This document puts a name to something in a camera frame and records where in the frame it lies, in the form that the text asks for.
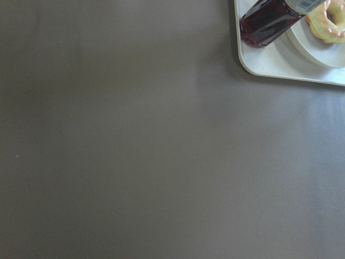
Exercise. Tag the white round plate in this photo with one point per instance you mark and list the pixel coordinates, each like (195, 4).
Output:
(314, 49)

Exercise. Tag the glazed ring donut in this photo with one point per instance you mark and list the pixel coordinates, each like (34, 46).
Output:
(326, 22)

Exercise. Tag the cream rabbit tray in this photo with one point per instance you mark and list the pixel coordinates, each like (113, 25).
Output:
(281, 59)

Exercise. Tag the dark tea bottle on tray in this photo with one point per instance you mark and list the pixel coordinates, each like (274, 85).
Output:
(267, 20)

